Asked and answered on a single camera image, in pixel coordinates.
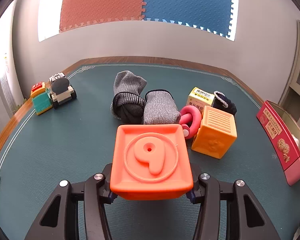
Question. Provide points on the pink foam knot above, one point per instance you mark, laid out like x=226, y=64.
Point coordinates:
x=190, y=121

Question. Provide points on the white air conditioner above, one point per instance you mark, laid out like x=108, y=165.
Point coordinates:
x=11, y=97

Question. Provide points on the blue foam wall mat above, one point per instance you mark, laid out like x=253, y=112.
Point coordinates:
x=215, y=16

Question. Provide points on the pink tin box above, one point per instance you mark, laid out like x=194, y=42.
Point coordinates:
x=279, y=126

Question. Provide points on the beige glass door cabinet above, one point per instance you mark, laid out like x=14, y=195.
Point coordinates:
x=290, y=99

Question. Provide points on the light grey knit glove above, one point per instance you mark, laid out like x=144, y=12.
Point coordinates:
x=160, y=108

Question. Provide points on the dark grey sock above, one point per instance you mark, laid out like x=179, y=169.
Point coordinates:
x=127, y=104

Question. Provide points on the white black toy truck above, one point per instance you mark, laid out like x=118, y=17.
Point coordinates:
x=61, y=90

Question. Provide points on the green table mat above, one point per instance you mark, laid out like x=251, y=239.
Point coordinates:
x=77, y=140

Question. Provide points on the teal orange toy block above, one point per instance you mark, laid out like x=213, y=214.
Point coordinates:
x=40, y=98

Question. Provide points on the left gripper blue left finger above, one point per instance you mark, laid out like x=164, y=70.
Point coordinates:
x=74, y=207

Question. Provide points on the red-orange number cube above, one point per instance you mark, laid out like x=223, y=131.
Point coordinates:
x=150, y=162

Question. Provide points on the black knitted sock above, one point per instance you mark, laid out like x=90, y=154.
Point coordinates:
x=222, y=103

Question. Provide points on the white fluffy ball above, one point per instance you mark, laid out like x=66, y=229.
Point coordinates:
x=296, y=141

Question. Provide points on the red foam wall mat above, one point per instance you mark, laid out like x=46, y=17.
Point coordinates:
x=80, y=13

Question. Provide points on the yellow-orange toy cube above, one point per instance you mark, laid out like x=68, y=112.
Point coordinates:
x=216, y=134

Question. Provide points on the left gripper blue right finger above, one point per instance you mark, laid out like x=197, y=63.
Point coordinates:
x=228, y=210

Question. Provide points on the yellow medicine box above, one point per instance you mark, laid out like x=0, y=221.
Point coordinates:
x=200, y=98

